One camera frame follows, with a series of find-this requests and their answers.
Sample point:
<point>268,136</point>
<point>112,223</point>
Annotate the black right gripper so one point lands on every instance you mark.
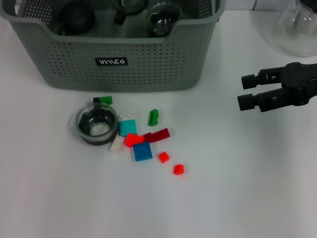
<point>305,84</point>

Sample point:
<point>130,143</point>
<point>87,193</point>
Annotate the green sloped toy block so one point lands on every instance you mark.
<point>154,117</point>

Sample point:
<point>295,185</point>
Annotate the small red toy block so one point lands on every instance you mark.
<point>178,169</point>
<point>164,157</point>

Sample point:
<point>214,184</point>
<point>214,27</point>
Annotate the grey-green perforated storage bin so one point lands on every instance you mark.
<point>148,62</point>

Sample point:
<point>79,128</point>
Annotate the red sloped toy block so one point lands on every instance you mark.
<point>132,140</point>

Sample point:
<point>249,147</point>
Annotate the green flat toy block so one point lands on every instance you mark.
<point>106,100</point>

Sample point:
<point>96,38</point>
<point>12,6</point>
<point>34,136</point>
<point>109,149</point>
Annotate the clear glass carafe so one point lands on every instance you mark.
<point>289,34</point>

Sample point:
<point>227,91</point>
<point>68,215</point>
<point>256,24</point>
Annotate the black carafe lid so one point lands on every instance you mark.
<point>309,5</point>

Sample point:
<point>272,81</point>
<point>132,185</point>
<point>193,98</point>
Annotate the dark red flat brick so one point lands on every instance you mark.
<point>159,135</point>

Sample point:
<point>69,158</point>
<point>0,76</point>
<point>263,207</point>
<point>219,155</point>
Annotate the blue square toy brick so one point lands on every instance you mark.
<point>142,151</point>

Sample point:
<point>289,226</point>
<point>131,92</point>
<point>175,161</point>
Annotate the teal toy brick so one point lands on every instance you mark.
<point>128,127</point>

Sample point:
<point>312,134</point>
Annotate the white long toy brick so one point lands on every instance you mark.
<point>116,145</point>

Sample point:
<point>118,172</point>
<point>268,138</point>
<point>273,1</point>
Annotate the black round teapot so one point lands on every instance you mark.
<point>76,17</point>

